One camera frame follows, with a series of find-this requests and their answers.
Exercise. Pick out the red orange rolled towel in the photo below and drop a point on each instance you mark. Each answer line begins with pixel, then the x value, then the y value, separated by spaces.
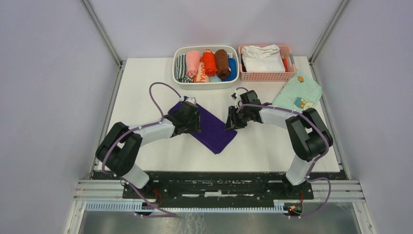
pixel 209 62

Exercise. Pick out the aluminium frame post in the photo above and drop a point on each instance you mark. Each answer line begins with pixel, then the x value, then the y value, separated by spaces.
pixel 328 30
pixel 87 4

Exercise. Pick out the white plastic tub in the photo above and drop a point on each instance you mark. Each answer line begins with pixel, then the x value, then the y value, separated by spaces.
pixel 210 85

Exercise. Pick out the white cloth in basket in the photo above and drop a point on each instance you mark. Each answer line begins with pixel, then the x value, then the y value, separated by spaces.
pixel 265 59

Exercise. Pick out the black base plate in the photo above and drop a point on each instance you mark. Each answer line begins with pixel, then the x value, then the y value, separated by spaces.
pixel 221 190

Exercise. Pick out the aluminium rail front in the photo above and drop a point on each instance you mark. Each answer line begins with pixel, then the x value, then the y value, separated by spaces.
pixel 113 195

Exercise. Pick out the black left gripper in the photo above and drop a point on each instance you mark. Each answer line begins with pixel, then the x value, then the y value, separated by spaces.
pixel 196 127

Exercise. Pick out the mint green cartoon towel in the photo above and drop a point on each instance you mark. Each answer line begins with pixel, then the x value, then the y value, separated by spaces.
pixel 300 93

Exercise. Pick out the orange white lettered rolled towel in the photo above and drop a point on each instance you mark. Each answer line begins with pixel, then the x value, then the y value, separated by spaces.
pixel 201 76

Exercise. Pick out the brown rolled towel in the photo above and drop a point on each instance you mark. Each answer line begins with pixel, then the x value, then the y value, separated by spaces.
pixel 222 64

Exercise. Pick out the aluminium frame post left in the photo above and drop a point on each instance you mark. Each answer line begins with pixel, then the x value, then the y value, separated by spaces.
pixel 87 4

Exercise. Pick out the pink towel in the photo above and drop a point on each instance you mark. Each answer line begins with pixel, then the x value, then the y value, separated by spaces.
pixel 192 63

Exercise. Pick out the light blue rolled towel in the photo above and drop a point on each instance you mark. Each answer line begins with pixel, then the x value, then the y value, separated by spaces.
pixel 214 79

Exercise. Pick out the green white striped rolled towel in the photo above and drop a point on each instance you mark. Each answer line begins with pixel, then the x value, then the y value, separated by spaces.
pixel 180 70

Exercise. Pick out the dark blue rolled towel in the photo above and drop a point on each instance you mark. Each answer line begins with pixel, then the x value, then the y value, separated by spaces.
pixel 233 70

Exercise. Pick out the aluminium frame post right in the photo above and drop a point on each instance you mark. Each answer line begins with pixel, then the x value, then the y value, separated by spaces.
pixel 328 30

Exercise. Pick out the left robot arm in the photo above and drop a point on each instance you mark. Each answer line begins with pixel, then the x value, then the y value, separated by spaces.
pixel 120 147

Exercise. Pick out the pink plastic basket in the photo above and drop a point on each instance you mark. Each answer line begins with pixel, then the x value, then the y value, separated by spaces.
pixel 287 63

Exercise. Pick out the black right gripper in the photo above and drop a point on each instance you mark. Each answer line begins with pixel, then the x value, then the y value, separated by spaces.
pixel 232 122

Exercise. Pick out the purple towel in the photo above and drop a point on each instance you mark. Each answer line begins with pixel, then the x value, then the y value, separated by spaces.
pixel 212 134

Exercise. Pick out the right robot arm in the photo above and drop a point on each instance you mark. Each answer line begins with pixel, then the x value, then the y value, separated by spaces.
pixel 309 136

